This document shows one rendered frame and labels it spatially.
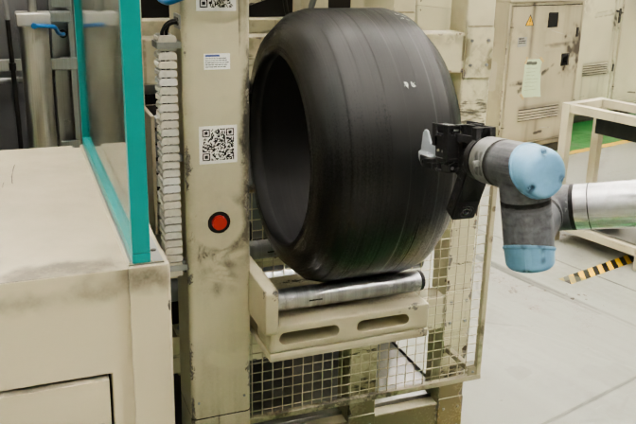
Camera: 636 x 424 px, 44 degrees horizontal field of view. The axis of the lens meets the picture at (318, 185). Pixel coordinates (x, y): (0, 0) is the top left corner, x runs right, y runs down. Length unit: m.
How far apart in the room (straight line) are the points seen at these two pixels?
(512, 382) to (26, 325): 2.55
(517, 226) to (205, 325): 0.74
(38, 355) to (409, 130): 0.83
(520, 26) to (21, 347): 5.60
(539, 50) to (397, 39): 4.93
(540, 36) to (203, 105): 5.09
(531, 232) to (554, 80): 5.48
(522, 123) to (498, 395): 3.64
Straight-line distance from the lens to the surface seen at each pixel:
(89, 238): 0.94
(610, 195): 1.30
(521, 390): 3.18
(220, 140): 1.53
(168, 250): 1.59
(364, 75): 1.46
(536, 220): 1.19
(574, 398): 3.19
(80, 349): 0.88
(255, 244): 1.86
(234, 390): 1.76
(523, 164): 1.15
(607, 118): 4.41
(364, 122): 1.43
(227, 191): 1.57
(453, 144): 1.32
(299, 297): 1.61
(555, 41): 6.58
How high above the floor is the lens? 1.59
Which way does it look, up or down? 17 degrees down
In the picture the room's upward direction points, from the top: 1 degrees clockwise
